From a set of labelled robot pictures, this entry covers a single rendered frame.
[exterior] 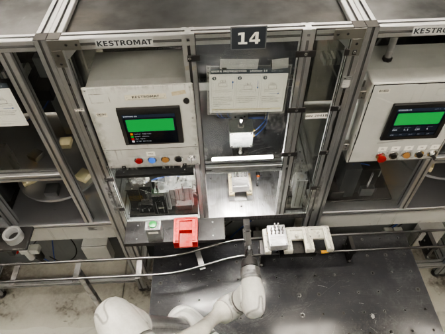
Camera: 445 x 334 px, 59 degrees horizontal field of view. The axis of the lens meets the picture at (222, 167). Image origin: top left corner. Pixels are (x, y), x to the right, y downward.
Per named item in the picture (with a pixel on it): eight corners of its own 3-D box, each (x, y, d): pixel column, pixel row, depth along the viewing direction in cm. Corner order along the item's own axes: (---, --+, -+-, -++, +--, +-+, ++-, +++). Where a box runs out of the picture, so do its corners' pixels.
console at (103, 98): (108, 173, 179) (79, 93, 144) (116, 129, 198) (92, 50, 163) (200, 169, 179) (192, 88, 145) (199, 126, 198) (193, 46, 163)
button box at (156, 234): (148, 242, 207) (144, 230, 198) (149, 228, 212) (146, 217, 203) (163, 241, 207) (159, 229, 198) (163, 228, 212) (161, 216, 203)
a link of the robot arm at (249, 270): (262, 275, 166) (260, 262, 170) (240, 276, 166) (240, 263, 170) (261, 284, 173) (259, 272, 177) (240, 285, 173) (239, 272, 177)
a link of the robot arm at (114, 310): (199, 358, 187) (170, 325, 197) (221, 331, 188) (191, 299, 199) (110, 371, 119) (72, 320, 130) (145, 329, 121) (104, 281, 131)
